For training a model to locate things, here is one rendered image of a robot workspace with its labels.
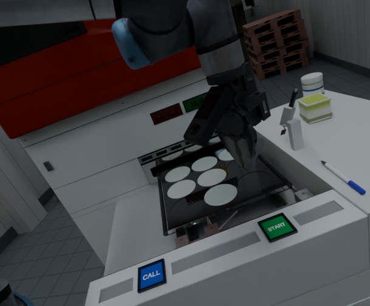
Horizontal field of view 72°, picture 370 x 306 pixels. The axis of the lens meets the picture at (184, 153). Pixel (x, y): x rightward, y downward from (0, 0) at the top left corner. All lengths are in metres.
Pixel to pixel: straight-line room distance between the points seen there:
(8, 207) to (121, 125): 2.47
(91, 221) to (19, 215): 2.16
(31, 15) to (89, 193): 0.89
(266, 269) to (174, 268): 0.17
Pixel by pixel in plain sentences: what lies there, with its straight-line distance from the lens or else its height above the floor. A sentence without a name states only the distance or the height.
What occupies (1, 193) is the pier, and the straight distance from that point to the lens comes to 3.24.
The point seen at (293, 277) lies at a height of 0.88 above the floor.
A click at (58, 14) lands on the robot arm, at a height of 1.40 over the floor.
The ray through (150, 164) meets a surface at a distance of 1.03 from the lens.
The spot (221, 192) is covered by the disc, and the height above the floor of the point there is 0.90.
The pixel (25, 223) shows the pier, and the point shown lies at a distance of 3.36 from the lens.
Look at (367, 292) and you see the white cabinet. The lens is 0.73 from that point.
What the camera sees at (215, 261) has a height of 0.96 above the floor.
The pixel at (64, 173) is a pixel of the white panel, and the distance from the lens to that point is 1.10.
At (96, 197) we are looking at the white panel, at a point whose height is 0.88.
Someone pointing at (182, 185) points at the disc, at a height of 0.90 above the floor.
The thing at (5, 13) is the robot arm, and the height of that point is 1.41.
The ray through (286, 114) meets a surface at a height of 1.07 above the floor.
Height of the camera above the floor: 1.35
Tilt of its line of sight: 24 degrees down
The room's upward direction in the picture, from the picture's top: 21 degrees counter-clockwise
